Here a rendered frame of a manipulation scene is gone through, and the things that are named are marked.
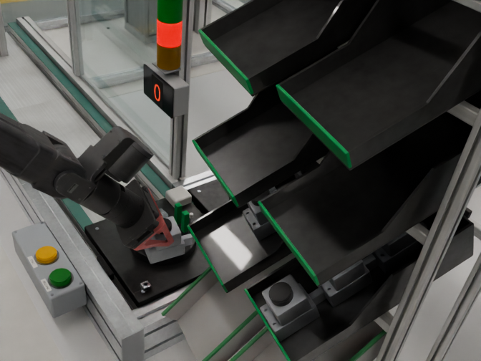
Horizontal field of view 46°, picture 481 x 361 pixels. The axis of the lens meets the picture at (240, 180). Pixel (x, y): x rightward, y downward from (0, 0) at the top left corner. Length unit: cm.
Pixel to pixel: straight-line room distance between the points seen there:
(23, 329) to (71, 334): 9
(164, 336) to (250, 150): 49
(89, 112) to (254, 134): 93
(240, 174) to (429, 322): 71
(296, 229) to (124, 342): 49
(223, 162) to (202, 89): 121
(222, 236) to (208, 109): 101
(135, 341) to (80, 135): 71
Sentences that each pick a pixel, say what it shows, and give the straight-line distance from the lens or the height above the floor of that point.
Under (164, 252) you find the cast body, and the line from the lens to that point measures 99.
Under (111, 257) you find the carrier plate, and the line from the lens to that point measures 117.
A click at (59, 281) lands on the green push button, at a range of 114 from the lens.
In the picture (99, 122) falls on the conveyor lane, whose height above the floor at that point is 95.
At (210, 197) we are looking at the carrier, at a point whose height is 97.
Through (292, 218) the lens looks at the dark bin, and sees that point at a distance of 69.
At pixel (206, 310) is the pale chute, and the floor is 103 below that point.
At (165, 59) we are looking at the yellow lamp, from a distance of 118.
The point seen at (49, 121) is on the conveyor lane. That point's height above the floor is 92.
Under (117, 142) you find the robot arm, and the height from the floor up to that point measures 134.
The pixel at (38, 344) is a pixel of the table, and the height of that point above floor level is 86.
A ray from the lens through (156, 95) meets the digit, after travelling 124.
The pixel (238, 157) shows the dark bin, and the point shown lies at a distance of 76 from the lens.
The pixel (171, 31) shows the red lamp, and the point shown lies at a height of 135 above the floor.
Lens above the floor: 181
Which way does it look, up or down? 38 degrees down
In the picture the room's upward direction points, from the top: 7 degrees clockwise
